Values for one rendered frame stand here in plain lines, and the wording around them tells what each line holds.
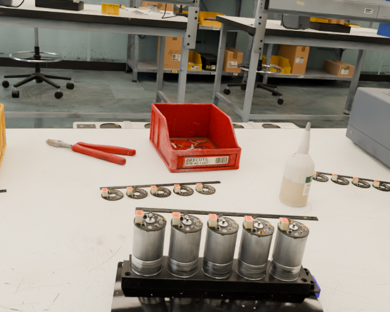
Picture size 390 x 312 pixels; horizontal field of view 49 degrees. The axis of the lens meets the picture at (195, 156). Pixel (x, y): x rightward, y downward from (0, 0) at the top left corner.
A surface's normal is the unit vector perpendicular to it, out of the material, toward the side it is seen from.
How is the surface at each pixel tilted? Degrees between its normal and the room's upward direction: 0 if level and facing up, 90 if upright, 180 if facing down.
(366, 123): 90
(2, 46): 90
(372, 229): 0
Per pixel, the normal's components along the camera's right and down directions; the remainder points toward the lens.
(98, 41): 0.29, 0.39
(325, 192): 0.11, -0.92
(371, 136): -0.98, -0.03
